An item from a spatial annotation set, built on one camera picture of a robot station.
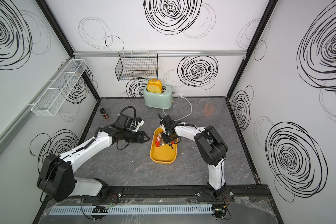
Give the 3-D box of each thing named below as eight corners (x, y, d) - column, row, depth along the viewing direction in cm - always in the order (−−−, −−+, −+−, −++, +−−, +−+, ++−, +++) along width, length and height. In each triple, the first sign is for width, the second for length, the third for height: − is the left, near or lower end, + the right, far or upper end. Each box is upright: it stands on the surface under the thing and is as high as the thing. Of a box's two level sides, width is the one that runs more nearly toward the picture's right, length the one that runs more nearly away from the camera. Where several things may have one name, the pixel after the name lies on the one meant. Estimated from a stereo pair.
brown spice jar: (103, 121, 107) (98, 112, 99) (105, 116, 110) (100, 108, 102) (109, 121, 107) (104, 112, 99) (110, 116, 110) (105, 108, 102)
